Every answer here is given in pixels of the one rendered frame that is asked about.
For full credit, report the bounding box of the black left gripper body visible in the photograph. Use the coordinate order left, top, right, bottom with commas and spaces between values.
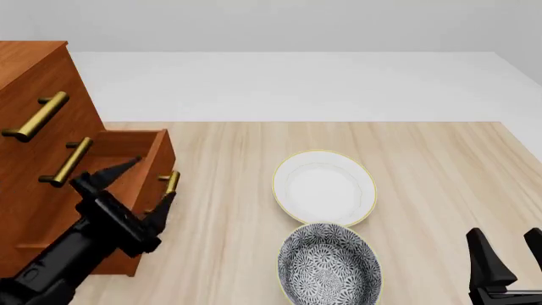
69, 172, 163, 259

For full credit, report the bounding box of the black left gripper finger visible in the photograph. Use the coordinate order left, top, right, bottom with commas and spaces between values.
141, 191, 177, 238
90, 155, 143, 191

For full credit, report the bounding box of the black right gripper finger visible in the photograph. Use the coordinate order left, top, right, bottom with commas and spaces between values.
465, 227, 519, 287
523, 226, 542, 265

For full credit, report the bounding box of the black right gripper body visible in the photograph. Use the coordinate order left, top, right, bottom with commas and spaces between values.
467, 280, 542, 305

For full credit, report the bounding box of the wooden drawer short brass handle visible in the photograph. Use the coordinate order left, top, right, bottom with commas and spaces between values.
14, 127, 177, 278

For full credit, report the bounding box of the wooden cabinet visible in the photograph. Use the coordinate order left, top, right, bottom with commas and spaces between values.
0, 40, 177, 278

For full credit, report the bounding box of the black white patterned bowl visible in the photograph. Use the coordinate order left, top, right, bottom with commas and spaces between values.
276, 221, 384, 305

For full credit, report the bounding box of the white plate yellow rim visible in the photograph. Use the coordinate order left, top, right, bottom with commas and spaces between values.
271, 148, 379, 228

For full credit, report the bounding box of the wooden drawer medium brass handle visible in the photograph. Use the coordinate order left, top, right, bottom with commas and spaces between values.
0, 126, 112, 204

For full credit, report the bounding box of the wooden drawer long brass handle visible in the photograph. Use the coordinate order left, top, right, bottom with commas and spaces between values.
0, 56, 105, 150

